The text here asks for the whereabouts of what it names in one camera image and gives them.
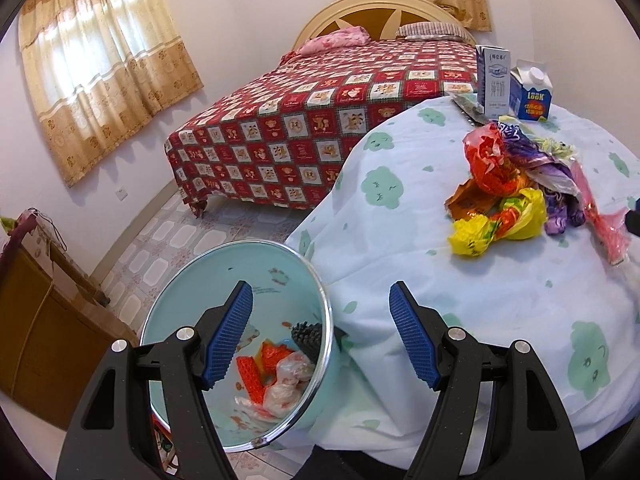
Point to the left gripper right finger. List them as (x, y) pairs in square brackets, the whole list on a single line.
[(421, 330)]

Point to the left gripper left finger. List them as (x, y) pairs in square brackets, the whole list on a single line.
[(220, 330)]

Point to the red plastic mesh bag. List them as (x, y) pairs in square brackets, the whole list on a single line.
[(259, 372)]

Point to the orange snack packet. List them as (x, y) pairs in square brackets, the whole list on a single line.
[(469, 200)]

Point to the yellow plastic bag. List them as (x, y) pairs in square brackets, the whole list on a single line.
[(518, 218)]

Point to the red orange snack bag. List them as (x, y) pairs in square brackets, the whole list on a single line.
[(490, 165)]

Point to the purple snack wrapper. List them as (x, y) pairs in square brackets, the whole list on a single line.
[(554, 178)]

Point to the pink plastic wrapper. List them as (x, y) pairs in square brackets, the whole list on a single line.
[(609, 229)]

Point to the mint green trash bin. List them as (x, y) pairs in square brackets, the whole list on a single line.
[(286, 292)]

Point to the light blue cloud tablecloth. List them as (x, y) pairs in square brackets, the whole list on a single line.
[(385, 221)]

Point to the brown wooden cabinet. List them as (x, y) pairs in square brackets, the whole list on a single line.
[(55, 322)]

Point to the bed with red checkered cover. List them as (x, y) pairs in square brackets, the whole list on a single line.
[(282, 139)]

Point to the blue white milk carton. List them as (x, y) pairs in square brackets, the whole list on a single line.
[(530, 91)]

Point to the tall grey milk carton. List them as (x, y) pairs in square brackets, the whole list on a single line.
[(493, 80)]

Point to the striped pillow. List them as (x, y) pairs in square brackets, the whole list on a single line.
[(424, 31)]

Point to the pink pillow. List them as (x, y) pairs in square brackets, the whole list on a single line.
[(353, 36)]

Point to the left beige curtain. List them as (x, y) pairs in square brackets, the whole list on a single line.
[(98, 71)]

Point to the cream wooden headboard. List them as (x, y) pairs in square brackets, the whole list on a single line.
[(380, 18)]

